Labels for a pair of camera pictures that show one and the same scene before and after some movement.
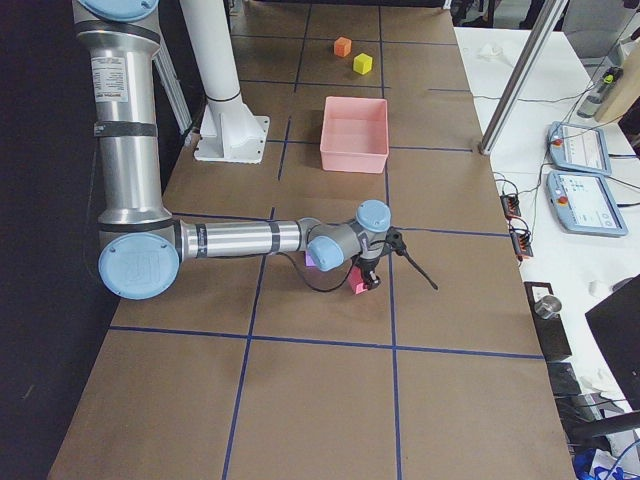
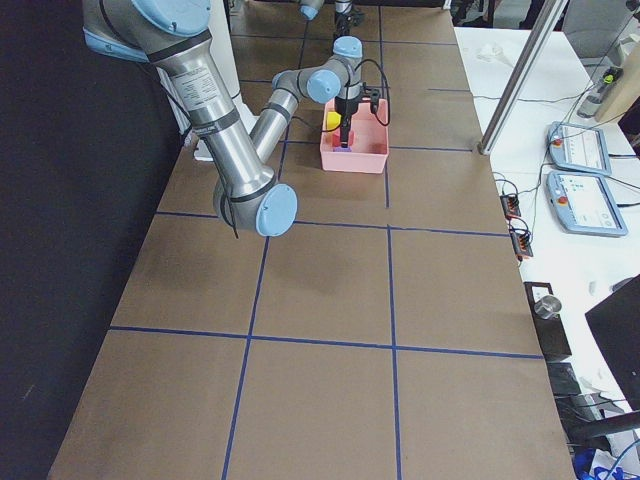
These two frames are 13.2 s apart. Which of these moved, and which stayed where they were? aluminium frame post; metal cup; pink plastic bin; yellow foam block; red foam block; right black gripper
Moved: yellow foam block; red foam block; right black gripper
Stayed: aluminium frame post; metal cup; pink plastic bin
